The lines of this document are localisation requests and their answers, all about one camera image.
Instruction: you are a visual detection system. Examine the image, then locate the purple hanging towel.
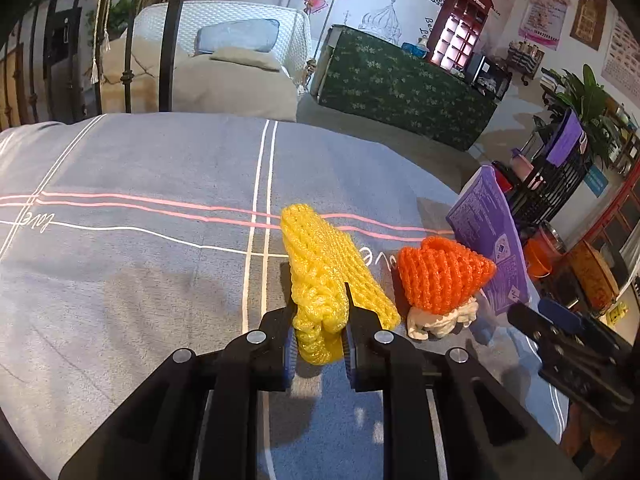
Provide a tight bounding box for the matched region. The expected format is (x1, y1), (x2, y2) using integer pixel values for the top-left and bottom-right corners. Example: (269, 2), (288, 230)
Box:
(544, 108), (586, 168)

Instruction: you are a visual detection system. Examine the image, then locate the orange bucket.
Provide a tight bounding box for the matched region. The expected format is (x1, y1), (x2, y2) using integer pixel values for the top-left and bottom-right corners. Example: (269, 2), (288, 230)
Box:
(523, 234), (561, 280)

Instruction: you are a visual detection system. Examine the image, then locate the blue grey cushion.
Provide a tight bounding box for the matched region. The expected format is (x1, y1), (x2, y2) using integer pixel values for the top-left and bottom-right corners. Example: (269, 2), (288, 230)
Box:
(194, 18), (280, 54)

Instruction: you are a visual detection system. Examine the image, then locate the green potted plant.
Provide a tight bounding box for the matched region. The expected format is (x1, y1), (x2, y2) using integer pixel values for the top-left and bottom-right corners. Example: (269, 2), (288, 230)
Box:
(541, 64), (620, 168)

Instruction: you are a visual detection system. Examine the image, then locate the black metal railing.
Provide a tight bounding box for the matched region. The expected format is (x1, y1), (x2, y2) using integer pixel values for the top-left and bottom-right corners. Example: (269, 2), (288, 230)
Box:
(491, 133), (593, 238)

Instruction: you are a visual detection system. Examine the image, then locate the white mesh sofa chair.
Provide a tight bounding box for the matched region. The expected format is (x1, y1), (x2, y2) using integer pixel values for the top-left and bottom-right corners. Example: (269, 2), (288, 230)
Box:
(132, 0), (315, 86)

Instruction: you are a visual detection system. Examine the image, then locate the red phone booth cabinet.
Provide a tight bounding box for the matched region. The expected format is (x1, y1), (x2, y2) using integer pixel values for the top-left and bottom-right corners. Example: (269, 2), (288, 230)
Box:
(427, 0), (494, 70)

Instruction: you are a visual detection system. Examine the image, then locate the white tissue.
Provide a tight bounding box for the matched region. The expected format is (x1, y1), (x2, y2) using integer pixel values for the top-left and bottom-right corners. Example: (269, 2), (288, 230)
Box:
(406, 297), (478, 341)

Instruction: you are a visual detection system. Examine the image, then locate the yellow foam fruit net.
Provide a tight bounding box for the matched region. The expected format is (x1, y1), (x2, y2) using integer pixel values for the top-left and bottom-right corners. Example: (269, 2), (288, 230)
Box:
(280, 204), (400, 366)

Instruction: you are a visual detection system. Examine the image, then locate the grey striped tablecloth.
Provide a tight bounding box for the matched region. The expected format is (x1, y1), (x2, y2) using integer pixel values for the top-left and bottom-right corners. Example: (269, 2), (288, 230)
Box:
(1, 114), (460, 478)

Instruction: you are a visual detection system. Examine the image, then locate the purple snack bag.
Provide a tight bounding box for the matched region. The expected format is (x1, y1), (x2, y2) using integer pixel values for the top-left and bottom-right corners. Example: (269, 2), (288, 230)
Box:
(446, 165), (530, 314)

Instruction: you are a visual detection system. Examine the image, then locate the orange foam fruit net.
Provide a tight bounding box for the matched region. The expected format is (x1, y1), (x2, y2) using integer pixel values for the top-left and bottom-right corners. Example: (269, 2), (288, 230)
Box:
(397, 236), (497, 315)

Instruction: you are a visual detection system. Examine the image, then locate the green patterned counter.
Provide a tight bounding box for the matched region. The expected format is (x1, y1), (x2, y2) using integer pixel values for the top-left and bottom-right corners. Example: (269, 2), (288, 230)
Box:
(311, 25), (498, 152)

